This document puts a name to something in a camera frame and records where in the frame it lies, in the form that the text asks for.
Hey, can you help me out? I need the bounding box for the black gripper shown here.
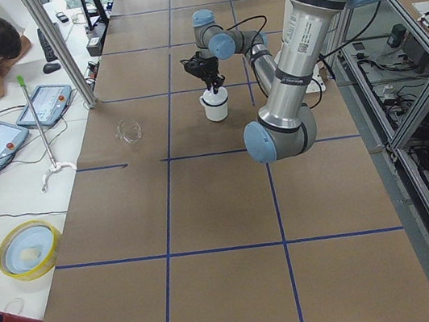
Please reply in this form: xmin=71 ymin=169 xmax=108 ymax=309
xmin=202 ymin=56 xmax=225 ymax=94

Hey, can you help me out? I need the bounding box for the white enamel lid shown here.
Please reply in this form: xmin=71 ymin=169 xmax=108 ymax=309
xmin=201 ymin=87 xmax=228 ymax=107

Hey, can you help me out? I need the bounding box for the clear glass funnel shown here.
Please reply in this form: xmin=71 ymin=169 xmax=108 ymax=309
xmin=115 ymin=119 xmax=143 ymax=144

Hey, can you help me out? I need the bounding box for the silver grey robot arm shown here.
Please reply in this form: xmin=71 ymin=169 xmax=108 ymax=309
xmin=182 ymin=9 xmax=276 ymax=96

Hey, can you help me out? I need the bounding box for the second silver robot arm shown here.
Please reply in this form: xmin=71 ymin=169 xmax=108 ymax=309
xmin=244 ymin=0 xmax=382 ymax=163

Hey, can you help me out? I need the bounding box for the white enamel mug blue rim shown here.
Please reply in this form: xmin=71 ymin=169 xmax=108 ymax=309
xmin=199 ymin=99 xmax=228 ymax=122

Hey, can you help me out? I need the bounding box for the upper teach pendant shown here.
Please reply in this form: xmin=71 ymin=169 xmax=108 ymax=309
xmin=16 ymin=84 xmax=73 ymax=128

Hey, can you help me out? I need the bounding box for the black keyboard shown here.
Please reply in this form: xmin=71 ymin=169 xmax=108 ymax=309
xmin=37 ymin=29 xmax=57 ymax=62

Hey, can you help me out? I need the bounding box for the black computer mouse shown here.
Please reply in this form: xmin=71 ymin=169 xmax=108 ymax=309
xmin=43 ymin=62 xmax=61 ymax=74

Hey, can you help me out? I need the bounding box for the metal reacher grabber tool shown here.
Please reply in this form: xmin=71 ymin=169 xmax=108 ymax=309
xmin=17 ymin=75 xmax=77 ymax=193

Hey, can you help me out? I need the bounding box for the light blue plate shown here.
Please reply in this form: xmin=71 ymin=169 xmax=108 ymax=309
xmin=5 ymin=225 xmax=54 ymax=274

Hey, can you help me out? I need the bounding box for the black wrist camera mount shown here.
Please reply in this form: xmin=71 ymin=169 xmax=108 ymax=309
xmin=179 ymin=51 xmax=206 ymax=80

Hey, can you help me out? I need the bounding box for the aluminium frame post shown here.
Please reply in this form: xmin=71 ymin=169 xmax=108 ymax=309
xmin=21 ymin=0 xmax=97 ymax=109

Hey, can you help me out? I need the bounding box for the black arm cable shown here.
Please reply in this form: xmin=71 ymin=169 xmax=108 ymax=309
xmin=223 ymin=0 xmax=392 ymax=73

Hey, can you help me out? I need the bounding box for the aluminium frame rack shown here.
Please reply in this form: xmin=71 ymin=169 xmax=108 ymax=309
xmin=325 ymin=0 xmax=429 ymax=276

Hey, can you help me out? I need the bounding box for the clear tape ring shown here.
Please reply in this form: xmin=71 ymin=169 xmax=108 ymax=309
xmin=3 ymin=295 xmax=27 ymax=316

